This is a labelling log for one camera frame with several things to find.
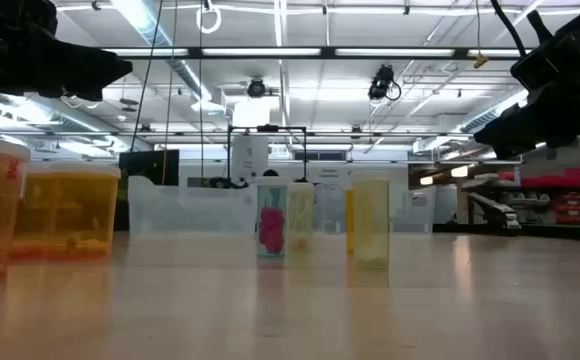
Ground distant white black machine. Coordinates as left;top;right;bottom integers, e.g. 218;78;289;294
464;192;522;232

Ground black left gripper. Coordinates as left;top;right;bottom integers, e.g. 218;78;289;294
0;0;134;102

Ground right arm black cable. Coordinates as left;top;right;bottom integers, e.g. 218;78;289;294
489;0;529;57

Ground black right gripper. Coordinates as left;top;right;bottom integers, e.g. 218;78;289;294
473;4;580;160

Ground black overhead camera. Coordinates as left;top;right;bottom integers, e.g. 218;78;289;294
368;63;403;102

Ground teal bottle pink pills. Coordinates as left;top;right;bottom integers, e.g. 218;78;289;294
255;177;290;260

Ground black monitor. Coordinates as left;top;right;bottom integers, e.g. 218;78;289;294
118;149;181;188

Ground round black ceiling fixture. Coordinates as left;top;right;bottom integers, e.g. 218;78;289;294
246;76;268;99

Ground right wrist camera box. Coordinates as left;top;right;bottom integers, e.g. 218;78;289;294
511;49;551;91

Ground yellow-green pill bottle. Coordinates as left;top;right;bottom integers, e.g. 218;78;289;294
352;172;391;270

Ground white cabinet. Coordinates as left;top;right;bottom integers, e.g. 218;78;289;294
230;135;270;185

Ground orange pill bottle white cap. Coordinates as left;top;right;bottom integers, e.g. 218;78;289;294
44;163;122;260

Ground black overhead light bar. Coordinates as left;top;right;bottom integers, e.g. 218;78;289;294
102;46;526;62

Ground black gantry frame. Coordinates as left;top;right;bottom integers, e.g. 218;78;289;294
226;124;309;184

